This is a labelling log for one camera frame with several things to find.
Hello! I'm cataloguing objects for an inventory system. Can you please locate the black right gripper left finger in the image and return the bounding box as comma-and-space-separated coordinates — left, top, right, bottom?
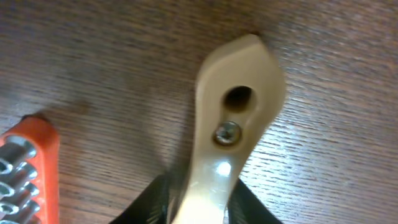
109, 174, 170, 224

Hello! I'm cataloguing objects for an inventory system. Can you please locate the wooden handled orange scraper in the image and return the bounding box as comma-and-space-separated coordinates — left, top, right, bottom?
171, 34, 286, 223

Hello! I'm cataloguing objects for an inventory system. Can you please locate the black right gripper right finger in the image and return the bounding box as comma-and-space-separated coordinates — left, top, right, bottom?
228, 179, 282, 224

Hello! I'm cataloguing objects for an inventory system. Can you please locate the orange socket bit holder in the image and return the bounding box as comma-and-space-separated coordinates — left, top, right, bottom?
1, 115, 60, 224

